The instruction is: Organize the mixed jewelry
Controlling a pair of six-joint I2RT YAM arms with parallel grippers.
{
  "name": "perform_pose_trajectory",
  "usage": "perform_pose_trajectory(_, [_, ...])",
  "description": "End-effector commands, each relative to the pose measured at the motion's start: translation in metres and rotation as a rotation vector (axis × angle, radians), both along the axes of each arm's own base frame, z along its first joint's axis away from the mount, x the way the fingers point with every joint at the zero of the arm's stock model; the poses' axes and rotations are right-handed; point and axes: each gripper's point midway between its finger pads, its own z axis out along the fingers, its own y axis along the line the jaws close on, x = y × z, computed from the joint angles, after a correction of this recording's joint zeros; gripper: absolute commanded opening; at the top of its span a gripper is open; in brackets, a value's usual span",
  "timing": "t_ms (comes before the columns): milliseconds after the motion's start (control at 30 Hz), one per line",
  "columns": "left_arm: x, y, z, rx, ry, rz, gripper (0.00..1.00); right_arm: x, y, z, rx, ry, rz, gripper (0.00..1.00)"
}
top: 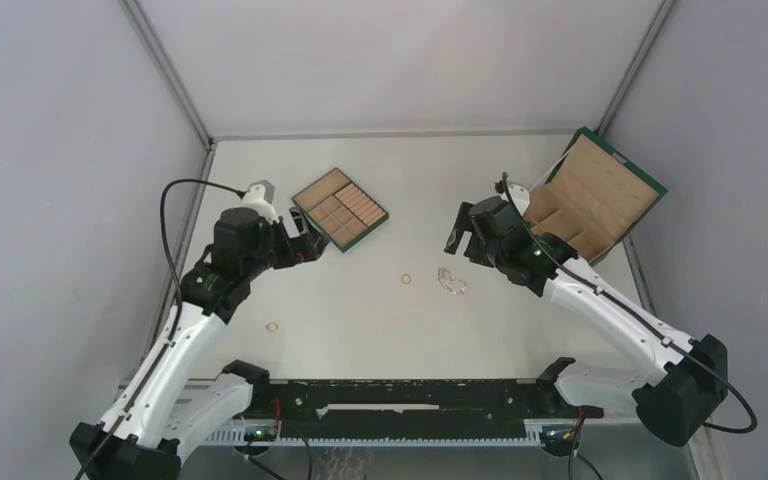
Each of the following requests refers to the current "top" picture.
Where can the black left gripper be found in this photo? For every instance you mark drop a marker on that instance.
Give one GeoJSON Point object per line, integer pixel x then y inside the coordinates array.
{"type": "Point", "coordinates": [308, 246]}

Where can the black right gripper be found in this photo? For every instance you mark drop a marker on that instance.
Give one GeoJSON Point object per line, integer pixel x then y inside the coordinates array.
{"type": "Point", "coordinates": [457, 232]}

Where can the green jewelry tray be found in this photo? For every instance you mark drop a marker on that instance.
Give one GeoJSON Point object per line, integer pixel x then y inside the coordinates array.
{"type": "Point", "coordinates": [340, 209]}

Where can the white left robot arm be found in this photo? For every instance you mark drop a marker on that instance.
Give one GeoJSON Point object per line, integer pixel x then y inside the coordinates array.
{"type": "Point", "coordinates": [146, 434]}

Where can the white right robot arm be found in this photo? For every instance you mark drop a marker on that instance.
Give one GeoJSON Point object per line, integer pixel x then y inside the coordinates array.
{"type": "Point", "coordinates": [676, 381]}

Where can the green open jewelry box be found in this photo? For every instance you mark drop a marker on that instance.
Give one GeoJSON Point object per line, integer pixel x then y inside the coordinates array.
{"type": "Point", "coordinates": [592, 197]}

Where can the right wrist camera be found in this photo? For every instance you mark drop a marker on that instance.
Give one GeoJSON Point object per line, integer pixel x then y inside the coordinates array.
{"type": "Point", "coordinates": [518, 196]}

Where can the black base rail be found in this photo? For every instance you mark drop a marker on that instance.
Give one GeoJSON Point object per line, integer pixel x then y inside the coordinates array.
{"type": "Point", "coordinates": [409, 410]}

